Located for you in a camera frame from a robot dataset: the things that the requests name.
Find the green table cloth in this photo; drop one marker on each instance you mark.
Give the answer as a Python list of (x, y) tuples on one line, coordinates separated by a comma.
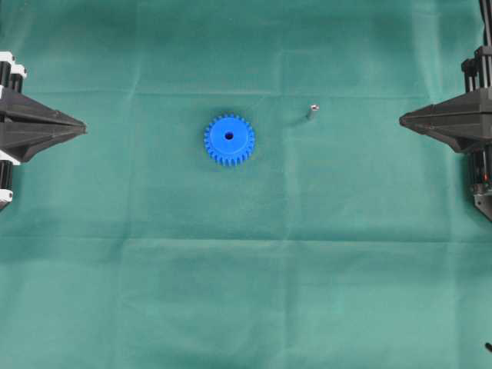
[(346, 241)]

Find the blue plastic gear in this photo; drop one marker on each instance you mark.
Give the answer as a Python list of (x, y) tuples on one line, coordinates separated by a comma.
[(229, 140)]

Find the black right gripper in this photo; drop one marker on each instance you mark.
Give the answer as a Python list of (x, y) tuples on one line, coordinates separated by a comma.
[(475, 103)]

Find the small silver metal shaft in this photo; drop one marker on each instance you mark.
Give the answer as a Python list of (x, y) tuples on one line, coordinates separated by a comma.
[(313, 109)]

